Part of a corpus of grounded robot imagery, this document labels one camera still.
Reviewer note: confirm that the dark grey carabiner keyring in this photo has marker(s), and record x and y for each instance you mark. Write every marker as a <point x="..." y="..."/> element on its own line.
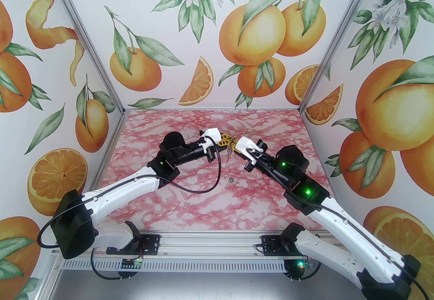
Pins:
<point x="230" y="152"/>

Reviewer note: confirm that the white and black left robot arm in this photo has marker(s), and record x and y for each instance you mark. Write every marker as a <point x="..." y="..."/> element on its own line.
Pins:
<point x="118" y="190"/>

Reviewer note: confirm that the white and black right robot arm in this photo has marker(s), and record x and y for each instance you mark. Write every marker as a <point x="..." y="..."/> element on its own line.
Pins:
<point x="349" y="227"/>

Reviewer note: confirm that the small green circuit board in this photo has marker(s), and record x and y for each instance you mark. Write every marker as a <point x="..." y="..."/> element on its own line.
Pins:
<point x="132" y="264"/>
<point x="308" y="264"/>

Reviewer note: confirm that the black round device green light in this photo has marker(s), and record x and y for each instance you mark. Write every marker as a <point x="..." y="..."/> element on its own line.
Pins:
<point x="293" y="271"/>

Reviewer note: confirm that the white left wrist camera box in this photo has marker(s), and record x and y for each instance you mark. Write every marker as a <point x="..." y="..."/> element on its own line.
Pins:
<point x="211" y="134"/>

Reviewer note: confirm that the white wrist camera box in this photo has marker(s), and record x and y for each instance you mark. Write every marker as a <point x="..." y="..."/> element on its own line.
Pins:
<point x="211" y="134"/>
<point x="245" y="145"/>

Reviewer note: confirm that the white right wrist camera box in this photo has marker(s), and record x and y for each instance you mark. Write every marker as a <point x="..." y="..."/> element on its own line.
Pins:
<point x="245" y="145"/>

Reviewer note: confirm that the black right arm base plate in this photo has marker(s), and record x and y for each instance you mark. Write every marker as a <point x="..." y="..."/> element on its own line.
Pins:
<point x="269" y="246"/>

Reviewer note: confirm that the aluminium mounting rail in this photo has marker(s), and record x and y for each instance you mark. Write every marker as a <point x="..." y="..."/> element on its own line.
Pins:
<point x="210" y="244"/>

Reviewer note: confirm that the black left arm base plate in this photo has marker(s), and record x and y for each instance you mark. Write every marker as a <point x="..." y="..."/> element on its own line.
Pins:
<point x="152" y="244"/>

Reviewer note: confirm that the aluminium frame post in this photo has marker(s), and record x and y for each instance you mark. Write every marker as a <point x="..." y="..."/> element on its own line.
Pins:
<point x="87" y="37"/>
<point x="335" y="37"/>

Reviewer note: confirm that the aluminium frame leg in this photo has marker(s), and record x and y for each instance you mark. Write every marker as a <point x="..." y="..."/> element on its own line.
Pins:
<point x="51" y="278"/>

